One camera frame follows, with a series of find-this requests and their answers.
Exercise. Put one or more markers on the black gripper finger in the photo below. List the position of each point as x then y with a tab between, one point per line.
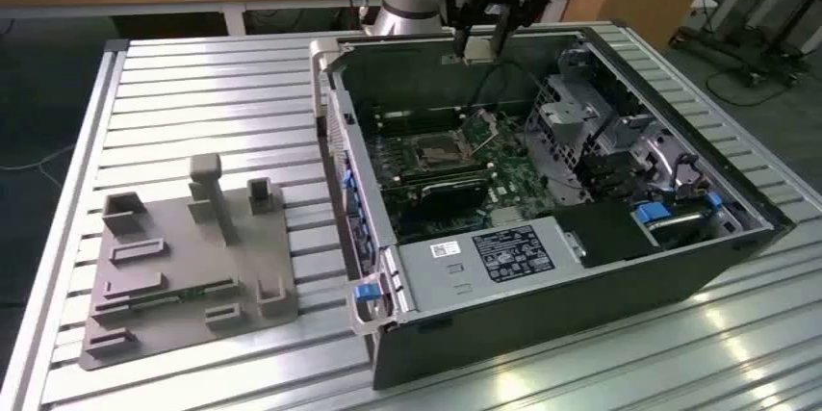
460	43
502	28

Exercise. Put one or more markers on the silver CPU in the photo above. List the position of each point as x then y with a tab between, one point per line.
479	51

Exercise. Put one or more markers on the CPU socket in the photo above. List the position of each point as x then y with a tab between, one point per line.
442	153

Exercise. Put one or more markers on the metal drive cage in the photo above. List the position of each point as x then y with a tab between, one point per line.
578	117

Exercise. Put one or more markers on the green motherboard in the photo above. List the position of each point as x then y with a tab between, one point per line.
514	180

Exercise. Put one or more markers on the black graphics card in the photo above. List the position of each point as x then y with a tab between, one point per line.
450	199

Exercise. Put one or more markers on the silver chipset heatsink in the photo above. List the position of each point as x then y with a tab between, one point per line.
510	214

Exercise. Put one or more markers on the wheeled equipment stand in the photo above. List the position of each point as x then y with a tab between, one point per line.
777	56

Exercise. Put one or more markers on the blue disk carrier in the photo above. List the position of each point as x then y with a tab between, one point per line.
651	214

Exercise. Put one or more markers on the small blue clip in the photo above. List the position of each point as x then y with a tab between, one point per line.
713	201

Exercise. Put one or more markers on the silver power supply unit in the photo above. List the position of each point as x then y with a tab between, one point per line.
443	281

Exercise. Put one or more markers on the blue case latch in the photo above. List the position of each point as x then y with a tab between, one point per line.
364	291

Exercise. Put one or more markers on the black open PC case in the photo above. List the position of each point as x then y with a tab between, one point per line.
546	324

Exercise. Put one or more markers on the grey parts rack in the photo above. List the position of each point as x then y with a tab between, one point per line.
185	257

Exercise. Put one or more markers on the green RAM stick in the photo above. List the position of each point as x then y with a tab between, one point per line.
185	293

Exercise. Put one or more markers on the black plastic duct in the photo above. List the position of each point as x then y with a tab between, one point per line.
603	233

